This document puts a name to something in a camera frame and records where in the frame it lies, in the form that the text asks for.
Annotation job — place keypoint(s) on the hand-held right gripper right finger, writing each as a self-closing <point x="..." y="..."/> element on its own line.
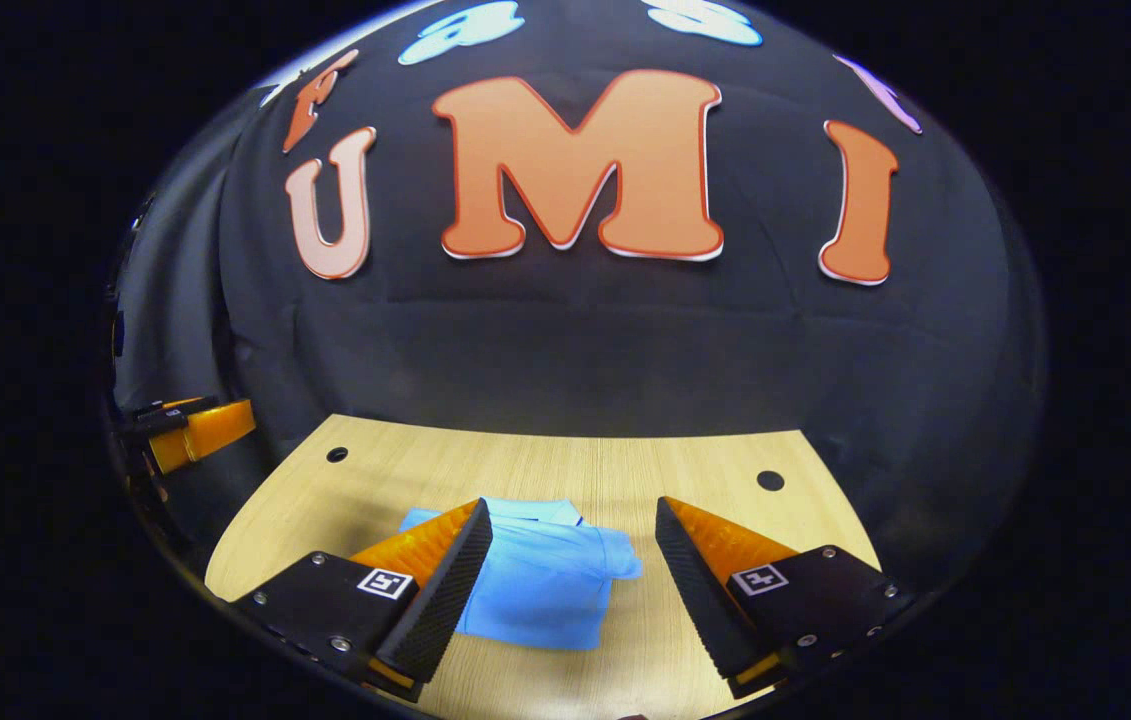
<point x="690" y="590"/>

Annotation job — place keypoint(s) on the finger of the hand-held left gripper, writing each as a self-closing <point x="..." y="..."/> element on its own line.
<point x="210" y="430"/>

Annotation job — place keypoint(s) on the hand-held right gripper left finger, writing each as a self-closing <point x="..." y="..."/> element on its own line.
<point x="440" y="600"/>

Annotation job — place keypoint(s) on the light blue T-shirt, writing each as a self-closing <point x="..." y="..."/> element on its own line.
<point x="545" y="590"/>

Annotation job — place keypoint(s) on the black backdrop cloth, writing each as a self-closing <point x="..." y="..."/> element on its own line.
<point x="625" y="340"/>

